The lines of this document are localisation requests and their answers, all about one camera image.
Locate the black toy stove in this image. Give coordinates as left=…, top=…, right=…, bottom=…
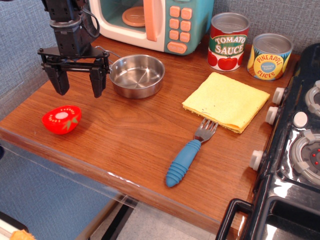
left=216, top=43, right=320, bottom=240

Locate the red toy tomato half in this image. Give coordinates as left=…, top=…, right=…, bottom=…
left=41, top=105, right=82, bottom=135

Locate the pineapple slices can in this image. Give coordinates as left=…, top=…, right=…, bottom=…
left=247, top=33, right=294, bottom=81

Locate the blue handled fork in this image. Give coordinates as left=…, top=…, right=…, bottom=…
left=165, top=118, right=219, bottom=188

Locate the yellow folded cloth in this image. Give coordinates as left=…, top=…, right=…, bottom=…
left=182, top=72, right=270, bottom=134

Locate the tomato sauce can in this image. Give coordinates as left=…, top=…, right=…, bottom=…
left=207, top=12, right=250, bottom=72

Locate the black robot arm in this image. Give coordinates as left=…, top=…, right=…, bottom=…
left=37, top=0, right=110, bottom=98

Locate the teal toy microwave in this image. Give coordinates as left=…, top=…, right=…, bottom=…
left=89, top=0, right=214, bottom=56

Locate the small steel pan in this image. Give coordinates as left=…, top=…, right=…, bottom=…
left=107, top=50, right=166, bottom=100

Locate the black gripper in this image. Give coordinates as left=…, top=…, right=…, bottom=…
left=37, top=17, right=110, bottom=98

